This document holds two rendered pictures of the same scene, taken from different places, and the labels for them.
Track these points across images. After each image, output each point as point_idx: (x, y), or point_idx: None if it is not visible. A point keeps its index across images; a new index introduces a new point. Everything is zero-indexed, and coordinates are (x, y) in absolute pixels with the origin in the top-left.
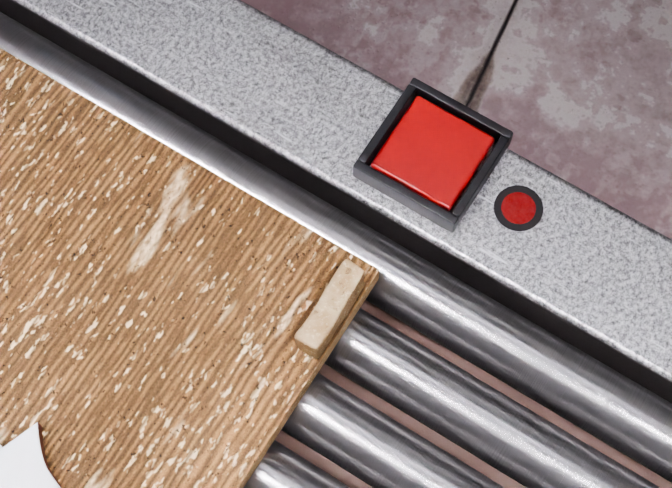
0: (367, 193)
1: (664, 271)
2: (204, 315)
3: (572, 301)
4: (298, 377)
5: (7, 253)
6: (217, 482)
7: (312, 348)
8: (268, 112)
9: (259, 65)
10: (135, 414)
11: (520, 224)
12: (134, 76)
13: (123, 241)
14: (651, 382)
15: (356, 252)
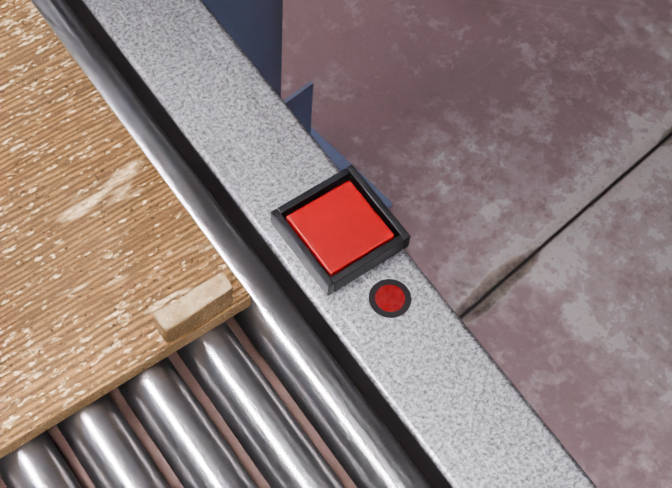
0: (275, 239)
1: (485, 394)
2: (98, 275)
3: (398, 387)
4: (146, 351)
5: None
6: (43, 403)
7: (162, 328)
8: (228, 149)
9: (239, 112)
10: (8, 327)
11: (385, 311)
12: (142, 85)
13: (65, 196)
14: (437, 481)
15: (243, 279)
